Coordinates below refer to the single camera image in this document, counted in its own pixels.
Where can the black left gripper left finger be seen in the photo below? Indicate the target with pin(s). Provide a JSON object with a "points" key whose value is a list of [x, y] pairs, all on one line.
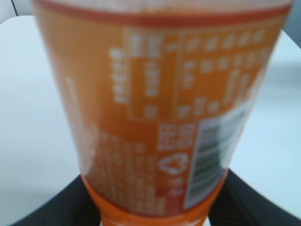
{"points": [[71, 207]]}

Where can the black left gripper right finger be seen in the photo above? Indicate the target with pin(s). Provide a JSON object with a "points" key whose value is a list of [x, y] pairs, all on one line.
{"points": [[239, 205]]}

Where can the orange Mirinda soda bottle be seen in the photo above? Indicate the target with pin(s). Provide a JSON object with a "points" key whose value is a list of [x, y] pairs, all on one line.
{"points": [[157, 93]]}

